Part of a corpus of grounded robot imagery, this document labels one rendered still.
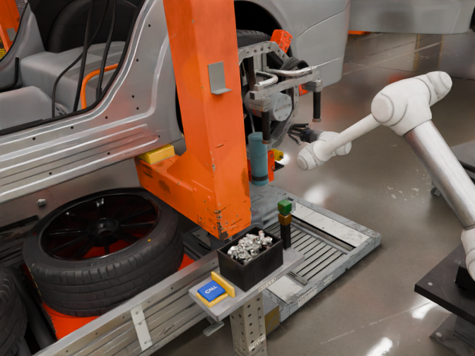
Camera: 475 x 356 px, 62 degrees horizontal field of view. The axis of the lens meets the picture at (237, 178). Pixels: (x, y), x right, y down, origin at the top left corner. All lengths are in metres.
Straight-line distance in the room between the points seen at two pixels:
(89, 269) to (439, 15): 3.59
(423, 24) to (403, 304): 2.81
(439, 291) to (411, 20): 2.94
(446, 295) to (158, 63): 1.47
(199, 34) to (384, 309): 1.45
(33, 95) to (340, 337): 1.99
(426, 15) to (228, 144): 3.06
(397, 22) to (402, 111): 2.82
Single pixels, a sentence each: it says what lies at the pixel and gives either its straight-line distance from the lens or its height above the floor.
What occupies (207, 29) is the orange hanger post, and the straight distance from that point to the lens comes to 1.26.
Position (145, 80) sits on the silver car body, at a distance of 1.77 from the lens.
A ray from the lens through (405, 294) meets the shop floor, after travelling 2.11.
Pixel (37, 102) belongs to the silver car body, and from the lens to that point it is 2.44.
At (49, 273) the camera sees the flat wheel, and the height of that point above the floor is 0.49.
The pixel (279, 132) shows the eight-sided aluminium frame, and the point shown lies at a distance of 2.13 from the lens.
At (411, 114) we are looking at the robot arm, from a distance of 1.44.
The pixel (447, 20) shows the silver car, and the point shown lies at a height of 0.88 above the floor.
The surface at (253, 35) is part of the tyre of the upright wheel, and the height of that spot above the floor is 1.15.
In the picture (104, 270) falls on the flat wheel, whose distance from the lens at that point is 1.57.
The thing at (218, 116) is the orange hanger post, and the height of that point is 1.01.
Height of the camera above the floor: 1.43
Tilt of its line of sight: 28 degrees down
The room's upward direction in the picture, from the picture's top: 6 degrees counter-clockwise
